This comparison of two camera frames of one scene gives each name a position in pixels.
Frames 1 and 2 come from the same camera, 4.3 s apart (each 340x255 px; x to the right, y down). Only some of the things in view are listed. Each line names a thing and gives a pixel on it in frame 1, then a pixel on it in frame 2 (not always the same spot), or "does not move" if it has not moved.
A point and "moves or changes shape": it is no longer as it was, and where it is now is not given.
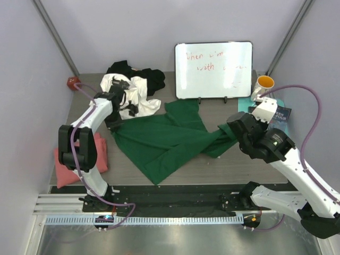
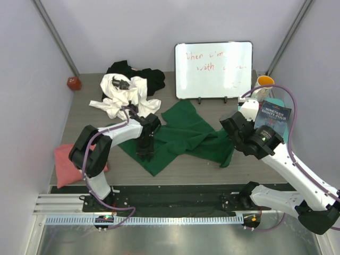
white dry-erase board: x=213 y=69 does not move
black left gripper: x=113 y=126 -> x=142 y=152
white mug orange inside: x=264 y=83 does not move
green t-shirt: x=162 y=143 moves or changes shape
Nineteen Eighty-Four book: x=279 y=119 does not move
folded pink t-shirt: x=66 y=176 does not move
